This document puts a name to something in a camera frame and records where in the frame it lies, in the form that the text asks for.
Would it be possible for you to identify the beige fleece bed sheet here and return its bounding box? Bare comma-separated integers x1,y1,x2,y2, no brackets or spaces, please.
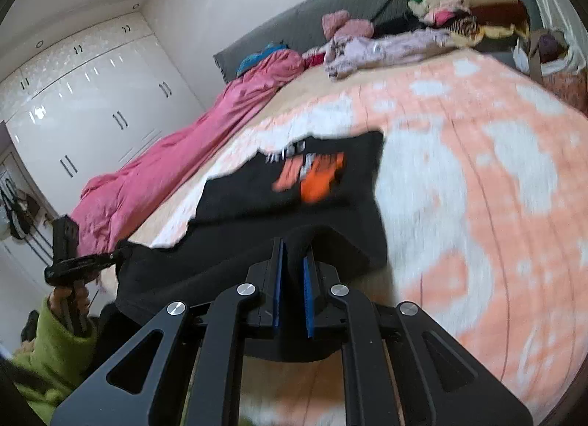
128,64,383,243

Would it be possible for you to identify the white wardrobe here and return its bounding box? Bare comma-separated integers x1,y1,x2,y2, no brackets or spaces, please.
0,10,208,294

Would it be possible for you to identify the pink fluffy knit item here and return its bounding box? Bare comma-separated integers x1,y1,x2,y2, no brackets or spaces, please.
321,10,375,41

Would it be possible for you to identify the green fleece sleeve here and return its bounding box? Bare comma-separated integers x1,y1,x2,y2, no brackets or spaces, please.
8,288,98,425

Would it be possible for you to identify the lilac crumpled garment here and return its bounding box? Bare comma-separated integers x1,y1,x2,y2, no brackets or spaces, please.
323,29,458,79

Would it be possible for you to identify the blue cloth at headboard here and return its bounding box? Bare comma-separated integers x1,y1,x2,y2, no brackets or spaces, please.
235,43,288,78

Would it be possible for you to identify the white bag of clothes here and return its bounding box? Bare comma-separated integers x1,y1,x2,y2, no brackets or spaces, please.
512,29,586,97

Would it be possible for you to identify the grey bed headboard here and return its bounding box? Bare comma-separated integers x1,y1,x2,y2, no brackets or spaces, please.
213,0,410,83

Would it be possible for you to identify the pink quilted duvet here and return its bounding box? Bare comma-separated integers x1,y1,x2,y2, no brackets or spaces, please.
70,49,305,256

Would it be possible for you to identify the peach white plaid blanket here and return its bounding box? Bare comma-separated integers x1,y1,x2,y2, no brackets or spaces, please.
343,51,587,425

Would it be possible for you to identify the red garment near pillow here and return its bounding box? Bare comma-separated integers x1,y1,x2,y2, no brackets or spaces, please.
303,52,325,69

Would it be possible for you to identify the black IKISS sweater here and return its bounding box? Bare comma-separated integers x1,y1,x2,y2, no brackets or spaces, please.
114,129,392,362

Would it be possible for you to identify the stack of folded clothes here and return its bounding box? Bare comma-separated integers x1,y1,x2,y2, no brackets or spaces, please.
408,0,531,52

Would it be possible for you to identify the person left hand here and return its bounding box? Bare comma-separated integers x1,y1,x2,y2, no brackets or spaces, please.
48,281,91,337

